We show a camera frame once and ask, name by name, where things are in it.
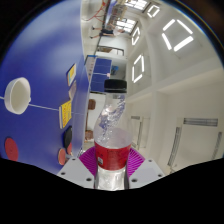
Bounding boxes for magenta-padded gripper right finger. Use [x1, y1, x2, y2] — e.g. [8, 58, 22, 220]
[126, 147, 166, 190]

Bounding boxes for flat round red coaster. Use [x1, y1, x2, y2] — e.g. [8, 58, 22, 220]
[3, 137, 20, 162]

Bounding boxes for thin grey booklet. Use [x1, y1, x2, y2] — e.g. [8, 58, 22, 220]
[68, 80, 78, 100]

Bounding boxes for ceiling lights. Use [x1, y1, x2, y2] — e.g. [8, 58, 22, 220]
[114, 0, 195, 84]

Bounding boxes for person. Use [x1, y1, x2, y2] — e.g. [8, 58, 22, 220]
[89, 25, 125, 40]

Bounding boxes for folded blue table tennis table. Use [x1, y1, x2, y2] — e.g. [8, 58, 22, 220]
[87, 56, 114, 93]

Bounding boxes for white cup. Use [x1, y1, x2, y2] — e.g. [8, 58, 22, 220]
[3, 77, 32, 115]

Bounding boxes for yellow book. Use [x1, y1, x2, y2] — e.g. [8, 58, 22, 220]
[58, 99, 73, 130]

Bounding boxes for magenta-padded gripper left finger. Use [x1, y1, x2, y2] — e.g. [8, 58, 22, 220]
[56, 146, 100, 190]

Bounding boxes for clear red-labelled water bottle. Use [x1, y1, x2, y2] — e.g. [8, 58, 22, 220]
[93, 79, 133, 191]

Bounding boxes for black table tennis paddle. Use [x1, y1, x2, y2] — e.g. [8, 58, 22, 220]
[63, 125, 73, 150]

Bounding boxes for brown armchair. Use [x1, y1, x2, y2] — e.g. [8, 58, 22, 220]
[87, 98, 98, 116]
[84, 129, 95, 141]

